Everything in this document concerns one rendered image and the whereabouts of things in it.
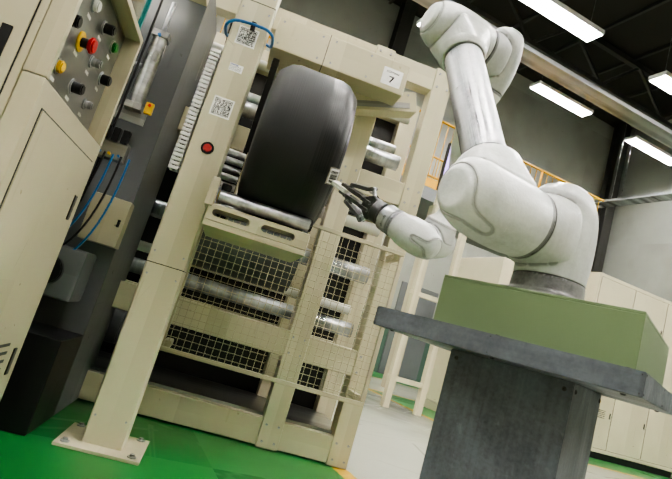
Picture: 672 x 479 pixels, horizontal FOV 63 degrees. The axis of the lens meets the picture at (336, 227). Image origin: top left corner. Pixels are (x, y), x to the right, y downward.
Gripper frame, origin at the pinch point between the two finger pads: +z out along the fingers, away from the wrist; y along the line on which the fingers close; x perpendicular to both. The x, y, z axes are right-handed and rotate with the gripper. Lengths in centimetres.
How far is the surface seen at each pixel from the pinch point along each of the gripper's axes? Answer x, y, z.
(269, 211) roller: -12.8, 17.5, 15.2
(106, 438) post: -57, 96, 6
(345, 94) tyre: 7.6, -26.7, 19.7
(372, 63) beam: 53, -37, 52
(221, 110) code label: -18, -5, 50
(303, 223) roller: -3.7, 17.6, 6.7
